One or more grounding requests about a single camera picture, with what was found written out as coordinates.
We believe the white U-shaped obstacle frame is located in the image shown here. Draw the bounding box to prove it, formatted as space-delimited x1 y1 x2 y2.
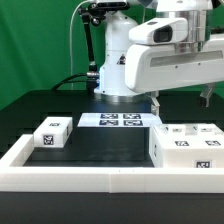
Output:
0 134 224 193

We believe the white base marker plate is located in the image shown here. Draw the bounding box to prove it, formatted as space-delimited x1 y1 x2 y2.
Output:
78 113 162 128

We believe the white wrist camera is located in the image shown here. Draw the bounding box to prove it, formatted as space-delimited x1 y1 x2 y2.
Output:
129 18 188 46

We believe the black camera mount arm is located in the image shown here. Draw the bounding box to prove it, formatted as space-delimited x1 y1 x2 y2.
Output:
78 2 130 73

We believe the white cabinet top block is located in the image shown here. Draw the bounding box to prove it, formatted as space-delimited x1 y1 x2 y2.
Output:
33 117 73 148

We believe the black cable bundle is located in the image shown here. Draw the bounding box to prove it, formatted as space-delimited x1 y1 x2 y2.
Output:
50 71 101 92

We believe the white cabinet body box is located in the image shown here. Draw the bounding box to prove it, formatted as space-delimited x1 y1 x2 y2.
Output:
149 123 224 168

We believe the white cable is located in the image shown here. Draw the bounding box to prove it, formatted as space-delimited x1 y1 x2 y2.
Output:
68 0 93 91

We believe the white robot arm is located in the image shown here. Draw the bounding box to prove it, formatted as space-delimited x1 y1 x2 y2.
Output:
89 0 224 113

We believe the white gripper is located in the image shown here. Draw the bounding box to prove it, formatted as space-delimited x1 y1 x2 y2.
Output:
125 39 224 116

